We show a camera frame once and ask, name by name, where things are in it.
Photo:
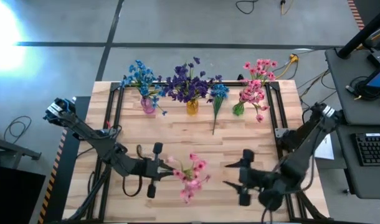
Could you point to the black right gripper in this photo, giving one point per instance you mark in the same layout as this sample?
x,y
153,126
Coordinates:
x,y
255,180

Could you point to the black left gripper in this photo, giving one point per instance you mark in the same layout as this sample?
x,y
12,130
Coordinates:
x,y
149,169

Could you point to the purple artificial flower bunch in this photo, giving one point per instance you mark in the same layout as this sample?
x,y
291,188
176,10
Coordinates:
x,y
202,88
180,70
174,90

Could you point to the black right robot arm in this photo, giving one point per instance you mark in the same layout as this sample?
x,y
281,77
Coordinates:
x,y
305,146

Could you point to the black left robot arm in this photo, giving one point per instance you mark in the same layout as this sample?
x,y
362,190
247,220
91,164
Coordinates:
x,y
106,146

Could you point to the pink ribbed glass vase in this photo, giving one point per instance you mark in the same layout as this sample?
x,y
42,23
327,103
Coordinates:
x,y
147,107

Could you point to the green glass vase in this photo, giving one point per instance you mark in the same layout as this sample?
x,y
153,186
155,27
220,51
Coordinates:
x,y
238,109

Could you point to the yellow glass vase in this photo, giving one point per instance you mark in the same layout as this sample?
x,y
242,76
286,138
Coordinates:
x,y
192,108

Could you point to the white paper sheet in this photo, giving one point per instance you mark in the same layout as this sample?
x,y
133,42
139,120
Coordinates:
x,y
325,151

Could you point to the black table clamp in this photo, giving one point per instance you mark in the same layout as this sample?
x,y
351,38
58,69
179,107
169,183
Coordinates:
x,y
240,76

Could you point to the black mat hazard stripe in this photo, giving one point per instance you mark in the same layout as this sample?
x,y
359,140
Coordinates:
x,y
65,155
355,12

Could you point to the grey desk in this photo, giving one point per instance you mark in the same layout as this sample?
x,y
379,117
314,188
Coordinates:
x,y
364,183
342,93

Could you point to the black keyboard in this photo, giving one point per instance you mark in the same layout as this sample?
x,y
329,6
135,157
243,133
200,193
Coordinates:
x,y
372,149

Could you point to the black cabinet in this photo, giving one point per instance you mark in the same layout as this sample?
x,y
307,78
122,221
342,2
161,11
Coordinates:
x,y
15,199

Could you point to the grey metal stand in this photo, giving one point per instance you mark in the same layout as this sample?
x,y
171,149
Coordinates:
x,y
9,149

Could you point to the black diagonal pole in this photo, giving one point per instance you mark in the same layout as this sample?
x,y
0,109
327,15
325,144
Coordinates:
x,y
361,34

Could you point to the silver mounting bracket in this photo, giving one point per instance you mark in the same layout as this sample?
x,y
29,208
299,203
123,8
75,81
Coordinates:
x,y
280,132

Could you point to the black aluminium table frame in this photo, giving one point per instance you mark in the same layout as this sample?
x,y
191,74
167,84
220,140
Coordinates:
x,y
274,118

